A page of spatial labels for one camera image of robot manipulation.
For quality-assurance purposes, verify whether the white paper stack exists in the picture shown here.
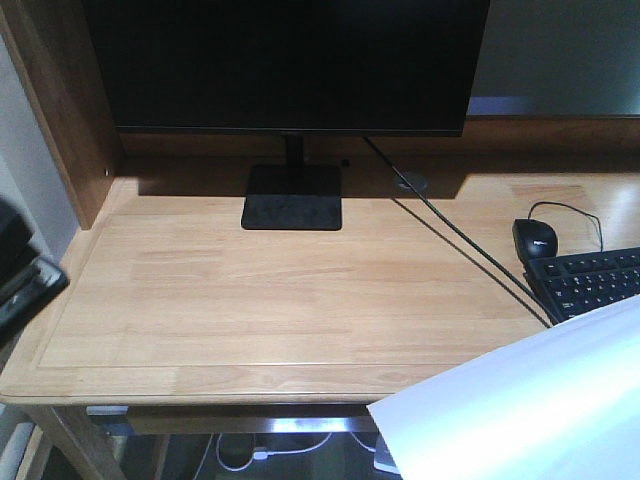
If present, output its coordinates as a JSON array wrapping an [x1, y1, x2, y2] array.
[[369, 298, 639, 479]]

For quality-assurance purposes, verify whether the black stapler orange label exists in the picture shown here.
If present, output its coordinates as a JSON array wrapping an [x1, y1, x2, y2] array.
[[1, 199, 69, 348]]

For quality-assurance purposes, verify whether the wooden desk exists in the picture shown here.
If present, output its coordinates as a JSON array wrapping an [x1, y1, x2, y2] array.
[[1, 1, 639, 479]]

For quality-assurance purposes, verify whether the black computer monitor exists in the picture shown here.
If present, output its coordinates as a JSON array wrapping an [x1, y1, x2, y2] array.
[[83, 1, 490, 231]]

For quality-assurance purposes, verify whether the black computer mouse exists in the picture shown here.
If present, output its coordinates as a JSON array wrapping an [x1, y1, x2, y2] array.
[[512, 219, 558, 264]]

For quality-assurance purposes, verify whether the black keyboard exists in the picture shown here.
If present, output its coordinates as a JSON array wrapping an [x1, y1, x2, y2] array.
[[525, 247, 640, 325]]

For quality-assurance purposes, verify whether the black monitor cable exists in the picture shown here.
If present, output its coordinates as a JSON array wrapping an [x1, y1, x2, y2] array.
[[362, 135, 554, 329]]

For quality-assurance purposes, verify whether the white cable on floor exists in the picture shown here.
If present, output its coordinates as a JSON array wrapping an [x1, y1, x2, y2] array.
[[192, 432, 334, 480]]

